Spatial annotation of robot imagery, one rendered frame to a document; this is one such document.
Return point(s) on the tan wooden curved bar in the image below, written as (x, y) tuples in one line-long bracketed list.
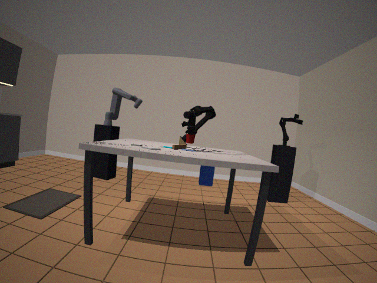
[(179, 146)]

